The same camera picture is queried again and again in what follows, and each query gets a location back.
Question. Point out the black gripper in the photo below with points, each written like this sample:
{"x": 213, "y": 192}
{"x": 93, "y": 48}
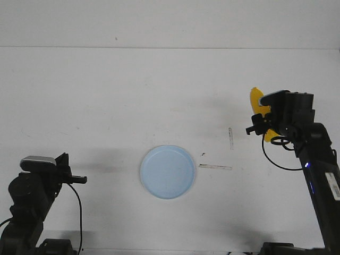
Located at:
{"x": 63, "y": 173}
{"x": 294, "y": 111}

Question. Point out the yellow corn cob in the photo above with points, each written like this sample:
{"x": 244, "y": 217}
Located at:
{"x": 255, "y": 95}

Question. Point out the light blue round plate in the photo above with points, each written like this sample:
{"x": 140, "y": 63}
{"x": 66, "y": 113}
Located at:
{"x": 167, "y": 172}

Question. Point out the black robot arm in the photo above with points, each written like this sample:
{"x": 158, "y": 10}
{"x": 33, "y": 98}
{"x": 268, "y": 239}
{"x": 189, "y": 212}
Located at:
{"x": 312, "y": 146}
{"x": 33, "y": 192}

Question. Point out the clear tape strip vertical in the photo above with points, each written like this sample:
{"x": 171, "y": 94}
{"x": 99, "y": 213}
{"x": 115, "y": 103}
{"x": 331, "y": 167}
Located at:
{"x": 231, "y": 140}

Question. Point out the clear tape strip horizontal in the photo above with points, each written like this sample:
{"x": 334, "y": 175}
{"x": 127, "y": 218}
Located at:
{"x": 219, "y": 167}

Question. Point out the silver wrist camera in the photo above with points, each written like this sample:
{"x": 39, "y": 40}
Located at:
{"x": 273, "y": 98}
{"x": 38, "y": 164}

